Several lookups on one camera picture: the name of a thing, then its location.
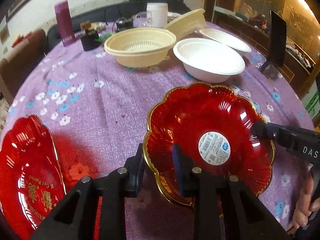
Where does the black device with cables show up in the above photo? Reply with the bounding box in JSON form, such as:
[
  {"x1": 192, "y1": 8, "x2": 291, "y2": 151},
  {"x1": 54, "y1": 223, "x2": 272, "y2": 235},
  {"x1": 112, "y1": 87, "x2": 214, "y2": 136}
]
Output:
[{"x1": 116, "y1": 17, "x2": 134, "y2": 33}]

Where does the black leather sofa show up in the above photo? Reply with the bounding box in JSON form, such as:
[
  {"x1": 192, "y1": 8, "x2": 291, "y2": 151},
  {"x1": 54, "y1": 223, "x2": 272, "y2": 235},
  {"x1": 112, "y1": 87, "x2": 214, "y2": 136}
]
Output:
[{"x1": 47, "y1": 0, "x2": 192, "y2": 49}]

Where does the white paper bowl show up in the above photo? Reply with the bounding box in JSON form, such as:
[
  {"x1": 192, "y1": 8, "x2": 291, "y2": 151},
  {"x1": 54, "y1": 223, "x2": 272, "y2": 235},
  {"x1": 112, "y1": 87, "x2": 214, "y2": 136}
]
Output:
[
  {"x1": 173, "y1": 38, "x2": 245, "y2": 84},
  {"x1": 199, "y1": 28, "x2": 252, "y2": 56}
]

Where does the black round container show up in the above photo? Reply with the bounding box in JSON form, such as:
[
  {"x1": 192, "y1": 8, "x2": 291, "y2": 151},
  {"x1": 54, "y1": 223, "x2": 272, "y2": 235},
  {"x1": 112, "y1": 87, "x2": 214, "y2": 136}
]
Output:
[{"x1": 80, "y1": 29, "x2": 101, "y2": 51}]

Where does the white plastic jar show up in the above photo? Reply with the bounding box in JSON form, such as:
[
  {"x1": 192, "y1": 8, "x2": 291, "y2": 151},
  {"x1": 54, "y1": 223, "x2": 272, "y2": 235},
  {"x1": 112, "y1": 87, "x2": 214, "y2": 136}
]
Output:
[{"x1": 146, "y1": 3, "x2": 168, "y2": 28}]

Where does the brown armchair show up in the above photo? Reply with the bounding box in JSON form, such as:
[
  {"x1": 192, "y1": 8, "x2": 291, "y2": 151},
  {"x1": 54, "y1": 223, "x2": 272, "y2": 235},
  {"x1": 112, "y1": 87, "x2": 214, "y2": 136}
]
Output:
[{"x1": 1, "y1": 29, "x2": 47, "y2": 104}]

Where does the purple floral tablecloth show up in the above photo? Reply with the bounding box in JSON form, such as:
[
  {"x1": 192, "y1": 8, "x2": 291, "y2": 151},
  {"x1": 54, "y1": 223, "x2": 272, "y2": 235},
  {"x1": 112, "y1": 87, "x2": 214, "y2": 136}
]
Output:
[{"x1": 1, "y1": 41, "x2": 313, "y2": 239}]

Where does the right hand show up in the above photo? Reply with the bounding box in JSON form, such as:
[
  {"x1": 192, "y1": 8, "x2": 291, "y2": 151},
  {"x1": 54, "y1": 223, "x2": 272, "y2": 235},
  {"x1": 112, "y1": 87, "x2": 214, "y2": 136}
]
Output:
[{"x1": 293, "y1": 171, "x2": 319, "y2": 229}]

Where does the small wooden figure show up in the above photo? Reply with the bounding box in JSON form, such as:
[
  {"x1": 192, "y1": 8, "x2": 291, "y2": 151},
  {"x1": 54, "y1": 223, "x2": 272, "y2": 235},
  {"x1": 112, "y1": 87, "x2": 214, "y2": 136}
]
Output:
[{"x1": 80, "y1": 21, "x2": 92, "y2": 31}]

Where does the green plastic wrapper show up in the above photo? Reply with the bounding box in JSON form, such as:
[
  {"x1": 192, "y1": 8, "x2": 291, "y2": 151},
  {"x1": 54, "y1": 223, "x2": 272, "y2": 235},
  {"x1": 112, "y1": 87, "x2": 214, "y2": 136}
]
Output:
[{"x1": 94, "y1": 31, "x2": 115, "y2": 43}]

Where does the cream plastic bowl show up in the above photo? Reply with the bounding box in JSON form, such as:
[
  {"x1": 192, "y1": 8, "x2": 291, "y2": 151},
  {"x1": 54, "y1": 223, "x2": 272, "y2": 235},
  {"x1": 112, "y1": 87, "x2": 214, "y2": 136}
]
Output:
[
  {"x1": 164, "y1": 9, "x2": 206, "y2": 41},
  {"x1": 104, "y1": 27, "x2": 176, "y2": 68}
]

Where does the red plate with gold characters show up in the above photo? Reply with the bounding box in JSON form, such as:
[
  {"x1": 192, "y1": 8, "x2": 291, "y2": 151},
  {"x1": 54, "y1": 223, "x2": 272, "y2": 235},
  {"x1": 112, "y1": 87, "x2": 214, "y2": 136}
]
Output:
[{"x1": 1, "y1": 115, "x2": 66, "y2": 239}]

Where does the red bowl with white sticker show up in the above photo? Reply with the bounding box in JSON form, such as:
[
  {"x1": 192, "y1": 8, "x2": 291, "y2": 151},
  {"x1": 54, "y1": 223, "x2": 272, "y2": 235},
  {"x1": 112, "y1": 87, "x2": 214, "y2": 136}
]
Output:
[{"x1": 143, "y1": 82, "x2": 276, "y2": 207}]

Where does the black phone on stand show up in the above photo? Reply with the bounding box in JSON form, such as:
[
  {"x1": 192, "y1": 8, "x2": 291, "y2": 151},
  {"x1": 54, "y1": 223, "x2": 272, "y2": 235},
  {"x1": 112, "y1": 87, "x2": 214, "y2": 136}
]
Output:
[{"x1": 259, "y1": 10, "x2": 287, "y2": 73}]

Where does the purple thermos bottle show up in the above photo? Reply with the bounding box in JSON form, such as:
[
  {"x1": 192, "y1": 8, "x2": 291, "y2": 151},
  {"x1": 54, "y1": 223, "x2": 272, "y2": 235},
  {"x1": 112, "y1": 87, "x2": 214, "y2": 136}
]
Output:
[{"x1": 54, "y1": 0, "x2": 76, "y2": 47}]

